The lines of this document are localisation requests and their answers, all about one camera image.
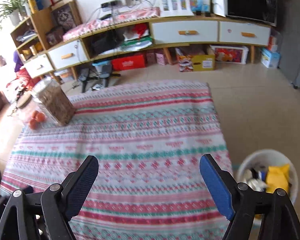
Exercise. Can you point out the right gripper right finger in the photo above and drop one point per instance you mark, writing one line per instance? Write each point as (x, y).
(239, 203)

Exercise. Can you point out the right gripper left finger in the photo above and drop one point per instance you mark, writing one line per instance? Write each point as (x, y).
(46, 215)

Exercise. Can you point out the yellow paper bag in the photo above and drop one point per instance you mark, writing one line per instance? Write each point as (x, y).
(277, 177)

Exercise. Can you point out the white trash bin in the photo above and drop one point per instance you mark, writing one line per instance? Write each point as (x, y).
(266, 158)

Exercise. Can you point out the oranges in plastic container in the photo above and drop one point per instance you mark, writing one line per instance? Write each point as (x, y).
(30, 113)

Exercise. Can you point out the glass jar of sticks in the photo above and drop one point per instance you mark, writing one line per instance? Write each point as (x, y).
(54, 103)

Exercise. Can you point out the patterned striped tablecloth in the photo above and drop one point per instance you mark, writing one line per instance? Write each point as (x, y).
(148, 139)

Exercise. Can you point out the blue white carton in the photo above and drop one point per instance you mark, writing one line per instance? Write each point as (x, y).
(270, 59)

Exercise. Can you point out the yellow lion cardboard box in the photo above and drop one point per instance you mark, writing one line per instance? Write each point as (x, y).
(193, 58)

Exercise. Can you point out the red white picture box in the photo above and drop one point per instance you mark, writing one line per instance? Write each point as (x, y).
(229, 54)

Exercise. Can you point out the white wooden tv cabinet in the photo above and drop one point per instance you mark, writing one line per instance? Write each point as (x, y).
(56, 38)

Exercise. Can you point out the red storage box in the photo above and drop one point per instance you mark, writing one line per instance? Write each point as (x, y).
(128, 63)

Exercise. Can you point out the potted green plant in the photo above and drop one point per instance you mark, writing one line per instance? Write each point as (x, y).
(11, 9)

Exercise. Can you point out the silver refrigerator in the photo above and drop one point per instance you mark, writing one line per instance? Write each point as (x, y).
(288, 25)

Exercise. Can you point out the black microwave oven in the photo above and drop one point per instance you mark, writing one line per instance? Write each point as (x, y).
(264, 11)

